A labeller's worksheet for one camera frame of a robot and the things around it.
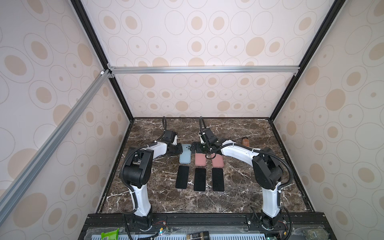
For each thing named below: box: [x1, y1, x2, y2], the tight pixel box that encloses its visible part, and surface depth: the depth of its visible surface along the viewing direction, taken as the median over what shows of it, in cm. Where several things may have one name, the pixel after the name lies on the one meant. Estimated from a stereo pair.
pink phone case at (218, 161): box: [210, 153, 225, 168], surface depth 96 cm
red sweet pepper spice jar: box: [242, 136, 250, 147], surface depth 104 cm
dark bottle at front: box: [186, 230, 210, 240], surface depth 69 cm
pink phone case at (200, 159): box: [195, 153, 207, 166], surface depth 96 cm
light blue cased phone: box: [179, 143, 192, 164], surface depth 99 cm
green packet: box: [101, 227, 120, 240], surface depth 71 cm
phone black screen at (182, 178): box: [175, 165, 190, 189], surface depth 91 cm
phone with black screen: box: [212, 168, 225, 192], surface depth 90 cm
